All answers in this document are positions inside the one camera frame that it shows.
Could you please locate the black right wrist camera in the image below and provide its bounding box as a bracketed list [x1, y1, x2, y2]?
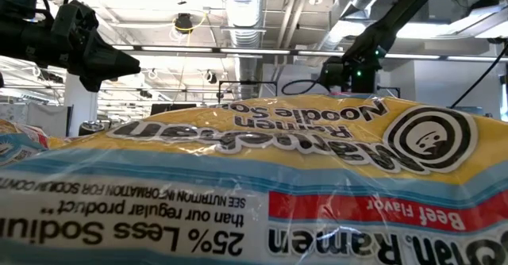
[319, 56, 351, 90]

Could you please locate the white pillar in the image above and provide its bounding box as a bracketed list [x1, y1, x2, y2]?
[63, 72, 99, 137]

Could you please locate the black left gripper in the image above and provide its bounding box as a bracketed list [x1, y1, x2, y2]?
[50, 0, 141, 94]

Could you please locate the bright ceiling light panel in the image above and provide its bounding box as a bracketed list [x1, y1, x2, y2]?
[396, 5, 508, 40]

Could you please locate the black monitor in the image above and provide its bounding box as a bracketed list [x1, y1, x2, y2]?
[149, 102, 198, 117]

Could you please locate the yellow ceiling cable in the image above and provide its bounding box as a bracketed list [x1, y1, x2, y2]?
[170, 13, 210, 46]

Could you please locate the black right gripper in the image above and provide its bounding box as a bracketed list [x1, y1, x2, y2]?
[348, 64, 378, 96]

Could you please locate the blue Maruchan beef ramen packet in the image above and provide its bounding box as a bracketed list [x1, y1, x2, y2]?
[0, 118, 49, 167]
[0, 93, 508, 265]

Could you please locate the black right camera cable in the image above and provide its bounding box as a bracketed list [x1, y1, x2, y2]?
[280, 78, 330, 96]

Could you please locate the silver ribbed ventilation duct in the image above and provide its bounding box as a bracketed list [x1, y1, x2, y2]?
[221, 0, 267, 102]

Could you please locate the black hanging cable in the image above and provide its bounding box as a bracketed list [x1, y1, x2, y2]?
[449, 42, 508, 109]

